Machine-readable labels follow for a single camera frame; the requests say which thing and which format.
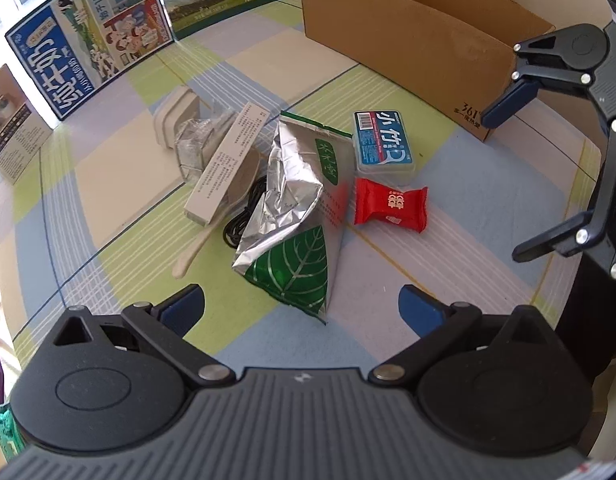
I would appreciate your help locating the green patterned object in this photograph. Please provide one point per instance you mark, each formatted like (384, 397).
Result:
(5, 432)

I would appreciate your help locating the white product box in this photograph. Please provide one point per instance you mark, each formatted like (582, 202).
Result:
(12, 120)

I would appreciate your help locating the silver green foil bag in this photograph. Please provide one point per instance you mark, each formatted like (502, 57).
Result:
(288, 200)

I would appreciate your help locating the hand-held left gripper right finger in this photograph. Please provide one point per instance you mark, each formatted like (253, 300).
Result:
(418, 306)

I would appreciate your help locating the brown cardboard box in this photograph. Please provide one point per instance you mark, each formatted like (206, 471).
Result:
(413, 35)

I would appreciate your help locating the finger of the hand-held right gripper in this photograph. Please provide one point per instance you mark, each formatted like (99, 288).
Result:
(553, 240)
(508, 102)

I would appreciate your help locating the long white printed box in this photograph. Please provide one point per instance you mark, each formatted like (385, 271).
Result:
(227, 160)

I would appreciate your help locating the blue dental floss box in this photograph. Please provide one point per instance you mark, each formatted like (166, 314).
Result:
(383, 142)

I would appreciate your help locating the plaid cloth desktop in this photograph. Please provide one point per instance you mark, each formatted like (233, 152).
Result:
(438, 260)

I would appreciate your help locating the white power adapter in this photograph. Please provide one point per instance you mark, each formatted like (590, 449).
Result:
(171, 116)

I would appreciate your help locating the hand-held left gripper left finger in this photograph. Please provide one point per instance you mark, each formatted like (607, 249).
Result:
(185, 306)

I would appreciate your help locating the red candy packet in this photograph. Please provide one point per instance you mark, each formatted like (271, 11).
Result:
(388, 205)

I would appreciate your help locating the beige wooden spoon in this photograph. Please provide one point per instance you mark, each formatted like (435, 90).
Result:
(192, 251)

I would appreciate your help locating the blue printed milk carton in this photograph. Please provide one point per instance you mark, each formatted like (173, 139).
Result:
(62, 60)

